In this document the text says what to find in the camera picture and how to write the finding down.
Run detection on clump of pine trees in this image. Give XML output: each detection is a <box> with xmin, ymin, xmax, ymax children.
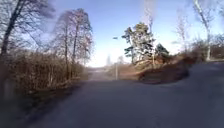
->
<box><xmin>120</xmin><ymin>21</ymin><xmax>171</xmax><ymax>66</ymax></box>

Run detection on grey asphalt road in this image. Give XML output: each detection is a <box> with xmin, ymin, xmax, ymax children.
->
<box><xmin>19</xmin><ymin>61</ymin><xmax>224</xmax><ymax>128</ymax></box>

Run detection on clump of bare trees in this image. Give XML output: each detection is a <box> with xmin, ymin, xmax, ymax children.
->
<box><xmin>49</xmin><ymin>8</ymin><xmax>95</xmax><ymax>80</ymax></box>

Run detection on brown grassy bank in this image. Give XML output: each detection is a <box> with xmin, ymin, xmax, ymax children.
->
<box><xmin>118</xmin><ymin>54</ymin><xmax>201</xmax><ymax>85</ymax></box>

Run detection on leaf-strewn grass verge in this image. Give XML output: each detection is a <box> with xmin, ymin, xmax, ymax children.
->
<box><xmin>0</xmin><ymin>78</ymin><xmax>88</xmax><ymax>128</ymax></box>

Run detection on thicket of bare bushes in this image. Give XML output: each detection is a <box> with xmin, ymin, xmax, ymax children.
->
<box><xmin>0</xmin><ymin>49</ymin><xmax>89</xmax><ymax>95</ymax></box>

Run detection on white birch tree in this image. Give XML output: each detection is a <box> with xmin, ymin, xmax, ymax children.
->
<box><xmin>191</xmin><ymin>0</ymin><xmax>224</xmax><ymax>63</ymax></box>

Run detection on brown bushes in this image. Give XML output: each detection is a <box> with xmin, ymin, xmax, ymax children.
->
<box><xmin>191</xmin><ymin>34</ymin><xmax>224</xmax><ymax>63</ymax></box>

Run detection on tall bare tree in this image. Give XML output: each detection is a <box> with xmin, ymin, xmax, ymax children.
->
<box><xmin>0</xmin><ymin>0</ymin><xmax>56</xmax><ymax>59</ymax></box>

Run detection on street lamp post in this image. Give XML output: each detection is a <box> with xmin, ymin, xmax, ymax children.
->
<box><xmin>111</xmin><ymin>35</ymin><xmax>120</xmax><ymax>81</ymax></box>

